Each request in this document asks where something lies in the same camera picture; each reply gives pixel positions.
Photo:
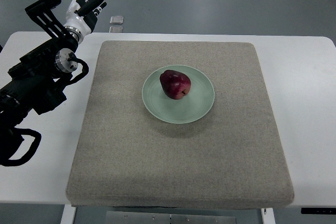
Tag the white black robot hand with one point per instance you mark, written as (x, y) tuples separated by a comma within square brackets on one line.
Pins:
[(82, 16)]

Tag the red apple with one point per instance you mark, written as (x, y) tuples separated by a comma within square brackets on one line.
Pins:
[(175, 84)]

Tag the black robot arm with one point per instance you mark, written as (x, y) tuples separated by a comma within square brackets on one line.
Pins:
[(37, 83)]

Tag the light green plate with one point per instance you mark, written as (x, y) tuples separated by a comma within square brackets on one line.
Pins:
[(195, 105)]

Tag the clear floor socket cover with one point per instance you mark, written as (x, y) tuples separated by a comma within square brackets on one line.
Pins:
[(116, 20)]

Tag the beige fabric cushion mat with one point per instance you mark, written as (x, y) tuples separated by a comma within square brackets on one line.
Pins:
[(232, 158)]

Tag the black table control panel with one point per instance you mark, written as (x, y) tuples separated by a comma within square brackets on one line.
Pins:
[(318, 211)]

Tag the white table leg frame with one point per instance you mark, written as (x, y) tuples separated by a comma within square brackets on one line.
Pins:
[(68, 215)]

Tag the metal bracket under table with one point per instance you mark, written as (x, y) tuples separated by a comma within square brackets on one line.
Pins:
[(118, 217)]

